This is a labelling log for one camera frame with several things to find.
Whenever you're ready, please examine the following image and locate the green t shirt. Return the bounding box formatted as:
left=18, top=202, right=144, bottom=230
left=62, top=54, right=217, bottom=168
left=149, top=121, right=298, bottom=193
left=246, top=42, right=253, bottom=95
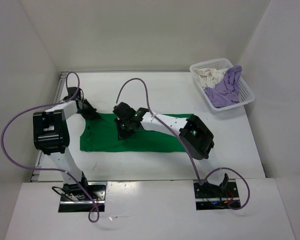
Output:
left=79, top=113, right=186, bottom=153

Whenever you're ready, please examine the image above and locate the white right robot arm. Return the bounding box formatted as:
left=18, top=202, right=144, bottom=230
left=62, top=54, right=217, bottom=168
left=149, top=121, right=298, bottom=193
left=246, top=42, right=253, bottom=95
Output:
left=113, top=102, right=229, bottom=197

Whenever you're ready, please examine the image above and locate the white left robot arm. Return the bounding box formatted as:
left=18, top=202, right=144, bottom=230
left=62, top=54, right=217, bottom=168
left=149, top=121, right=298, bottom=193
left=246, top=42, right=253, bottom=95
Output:
left=33, top=99, right=101, bottom=200

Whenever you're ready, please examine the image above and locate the cream t shirt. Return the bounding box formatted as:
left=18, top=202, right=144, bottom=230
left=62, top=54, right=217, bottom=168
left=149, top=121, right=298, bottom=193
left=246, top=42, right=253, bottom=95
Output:
left=194, top=68, right=228, bottom=89

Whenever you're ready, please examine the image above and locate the lavender t shirt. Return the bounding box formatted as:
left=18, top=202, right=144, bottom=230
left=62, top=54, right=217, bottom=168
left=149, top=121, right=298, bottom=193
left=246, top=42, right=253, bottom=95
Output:
left=204, top=65, right=242, bottom=109

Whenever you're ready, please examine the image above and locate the white plastic basket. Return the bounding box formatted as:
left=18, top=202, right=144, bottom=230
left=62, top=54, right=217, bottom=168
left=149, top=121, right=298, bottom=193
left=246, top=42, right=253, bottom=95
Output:
left=189, top=58, right=255, bottom=112

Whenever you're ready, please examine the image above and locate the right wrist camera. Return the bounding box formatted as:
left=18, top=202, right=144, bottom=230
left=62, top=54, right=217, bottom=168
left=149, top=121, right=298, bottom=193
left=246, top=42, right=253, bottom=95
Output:
left=112, top=102, right=136, bottom=121

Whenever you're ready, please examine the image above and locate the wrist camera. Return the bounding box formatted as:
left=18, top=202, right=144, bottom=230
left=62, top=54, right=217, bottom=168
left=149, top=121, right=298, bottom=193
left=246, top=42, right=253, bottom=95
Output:
left=112, top=102, right=136, bottom=121
left=64, top=86, right=84, bottom=101

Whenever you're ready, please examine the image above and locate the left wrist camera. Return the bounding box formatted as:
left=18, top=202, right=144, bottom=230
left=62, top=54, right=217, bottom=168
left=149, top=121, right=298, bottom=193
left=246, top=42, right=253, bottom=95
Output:
left=64, top=86, right=84, bottom=101

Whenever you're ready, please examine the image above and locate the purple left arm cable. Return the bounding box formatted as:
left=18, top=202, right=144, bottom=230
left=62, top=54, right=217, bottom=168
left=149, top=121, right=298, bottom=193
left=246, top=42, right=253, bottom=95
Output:
left=0, top=71, right=106, bottom=223

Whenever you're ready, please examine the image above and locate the aluminium table edge rail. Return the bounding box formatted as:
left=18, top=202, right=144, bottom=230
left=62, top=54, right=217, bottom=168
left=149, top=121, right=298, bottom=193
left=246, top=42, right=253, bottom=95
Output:
left=33, top=71, right=70, bottom=175

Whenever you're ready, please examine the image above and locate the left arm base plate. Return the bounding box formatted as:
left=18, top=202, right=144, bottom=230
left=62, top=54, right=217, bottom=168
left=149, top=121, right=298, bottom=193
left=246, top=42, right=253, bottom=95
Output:
left=52, top=181, right=108, bottom=213

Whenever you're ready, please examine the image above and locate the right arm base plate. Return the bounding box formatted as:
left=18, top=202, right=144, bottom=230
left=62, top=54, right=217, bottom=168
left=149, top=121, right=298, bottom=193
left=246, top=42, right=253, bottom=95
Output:
left=193, top=181, right=241, bottom=211

